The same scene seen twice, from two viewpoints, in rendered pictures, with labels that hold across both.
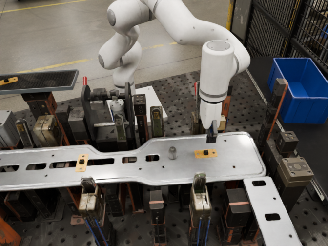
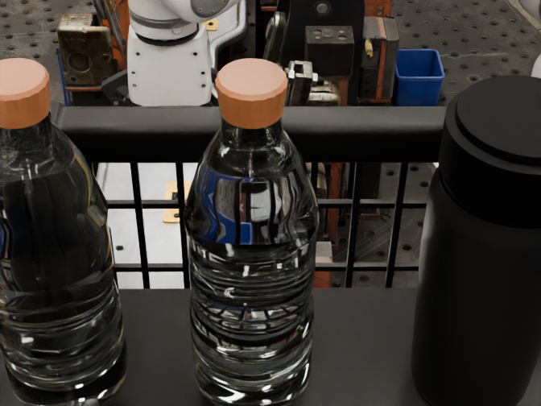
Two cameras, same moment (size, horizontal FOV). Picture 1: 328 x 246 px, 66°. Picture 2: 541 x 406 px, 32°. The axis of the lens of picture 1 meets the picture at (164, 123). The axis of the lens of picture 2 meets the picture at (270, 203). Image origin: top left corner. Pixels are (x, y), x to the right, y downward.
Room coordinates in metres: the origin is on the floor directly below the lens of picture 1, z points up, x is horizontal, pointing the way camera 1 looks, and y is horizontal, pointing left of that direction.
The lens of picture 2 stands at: (0.75, -1.13, 1.85)
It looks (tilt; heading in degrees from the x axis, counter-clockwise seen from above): 41 degrees down; 90
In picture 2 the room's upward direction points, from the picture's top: 1 degrees clockwise
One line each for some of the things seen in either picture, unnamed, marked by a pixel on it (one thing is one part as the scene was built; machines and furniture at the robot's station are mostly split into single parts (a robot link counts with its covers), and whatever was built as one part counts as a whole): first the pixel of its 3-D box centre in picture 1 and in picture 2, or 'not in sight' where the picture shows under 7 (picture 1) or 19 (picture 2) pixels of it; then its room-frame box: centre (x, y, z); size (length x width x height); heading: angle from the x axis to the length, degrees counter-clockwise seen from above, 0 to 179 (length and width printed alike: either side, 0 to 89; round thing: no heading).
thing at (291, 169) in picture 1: (282, 195); not in sight; (0.50, -0.43, 0.88); 0.08 x 0.08 x 0.36; 2
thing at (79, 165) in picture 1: (81, 161); (193, 22); (0.60, 0.31, 1.01); 0.08 x 0.04 x 0.01; 1
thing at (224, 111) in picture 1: (221, 132); not in sight; (0.78, -0.25, 0.95); 0.03 x 0.01 x 0.50; 92
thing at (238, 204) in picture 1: (232, 219); not in sight; (0.43, -0.23, 0.84); 0.11 x 0.10 x 0.28; 2
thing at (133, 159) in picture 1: (134, 183); not in sight; (0.61, 0.13, 0.84); 0.12 x 0.05 x 0.29; 2
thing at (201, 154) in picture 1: (205, 152); (178, 199); (0.62, -0.15, 1.01); 0.08 x 0.04 x 0.01; 92
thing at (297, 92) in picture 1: (297, 88); not in sight; (0.88, -0.58, 1.09); 0.30 x 0.17 x 0.13; 174
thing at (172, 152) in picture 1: (172, 153); not in sight; (0.62, -0.03, 1.02); 0.03 x 0.03 x 0.07
